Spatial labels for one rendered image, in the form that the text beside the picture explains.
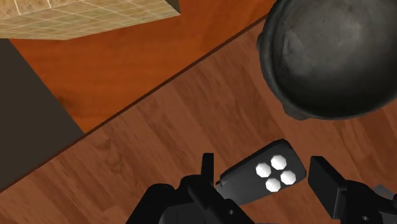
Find dark grey bowl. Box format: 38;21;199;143
256;0;397;121

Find black remote control white buttons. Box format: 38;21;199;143
215;138;307;206

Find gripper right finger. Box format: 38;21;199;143
307;155;397;224

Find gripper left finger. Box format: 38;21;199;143
125;152;256;224

